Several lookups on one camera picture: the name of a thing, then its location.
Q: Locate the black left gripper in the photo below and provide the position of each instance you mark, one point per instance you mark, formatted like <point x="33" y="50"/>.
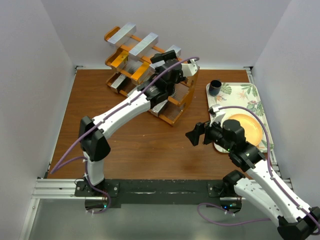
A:
<point x="163" y="57"/>

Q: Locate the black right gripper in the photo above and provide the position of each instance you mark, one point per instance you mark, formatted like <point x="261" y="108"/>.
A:
<point x="206" y="133"/>

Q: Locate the orange toothpaste box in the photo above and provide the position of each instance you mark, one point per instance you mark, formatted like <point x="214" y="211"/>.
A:
<point x="119" y="60"/>
<point x="140" y="74"/>

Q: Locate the chrome silver toothpaste box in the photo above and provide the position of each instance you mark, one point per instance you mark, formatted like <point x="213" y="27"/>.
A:
<point x="157" y="109"/>

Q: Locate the grey toothpaste box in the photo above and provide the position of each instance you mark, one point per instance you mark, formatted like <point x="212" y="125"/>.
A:
<point x="119" y="37"/>

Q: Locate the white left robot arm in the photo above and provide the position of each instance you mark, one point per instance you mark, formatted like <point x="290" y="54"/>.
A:
<point x="95" y="132"/>

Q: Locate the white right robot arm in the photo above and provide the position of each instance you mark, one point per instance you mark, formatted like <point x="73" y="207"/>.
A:
<point x="257" y="182"/>

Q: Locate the orange wooden three-tier shelf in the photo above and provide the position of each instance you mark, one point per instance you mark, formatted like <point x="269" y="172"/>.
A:
<point x="178" y="101"/>

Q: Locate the dark blue cup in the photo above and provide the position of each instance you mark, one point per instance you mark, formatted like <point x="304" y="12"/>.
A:
<point x="214" y="87"/>

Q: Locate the floral patterned serving tray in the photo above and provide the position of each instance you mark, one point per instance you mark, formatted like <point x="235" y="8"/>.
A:
<point x="244" y="95"/>

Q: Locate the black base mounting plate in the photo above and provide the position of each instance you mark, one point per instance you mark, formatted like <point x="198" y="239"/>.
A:
<point x="113" y="193"/>

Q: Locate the yellow round plate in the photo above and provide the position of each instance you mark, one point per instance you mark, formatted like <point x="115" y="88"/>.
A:
<point x="253" y="129"/>

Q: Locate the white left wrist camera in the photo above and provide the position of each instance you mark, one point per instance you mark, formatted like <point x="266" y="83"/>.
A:
<point x="190" y="68"/>

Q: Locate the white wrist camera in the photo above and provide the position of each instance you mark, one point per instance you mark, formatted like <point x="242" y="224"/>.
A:
<point x="216" y="114"/>
<point x="190" y="68"/>

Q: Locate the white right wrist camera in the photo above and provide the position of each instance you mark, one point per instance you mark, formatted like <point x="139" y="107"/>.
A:
<point x="216" y="114"/>

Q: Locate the aluminium frame rail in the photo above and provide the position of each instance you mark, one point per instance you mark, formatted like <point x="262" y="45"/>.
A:
<point x="54" y="189"/>

